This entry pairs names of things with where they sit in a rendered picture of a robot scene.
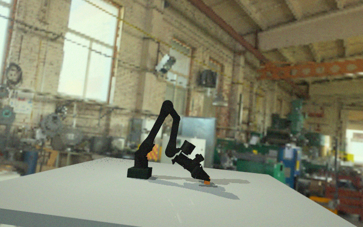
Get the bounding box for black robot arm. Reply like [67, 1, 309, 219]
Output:
[133, 100, 204, 169]

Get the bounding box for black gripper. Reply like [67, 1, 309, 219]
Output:
[182, 158, 210, 182]

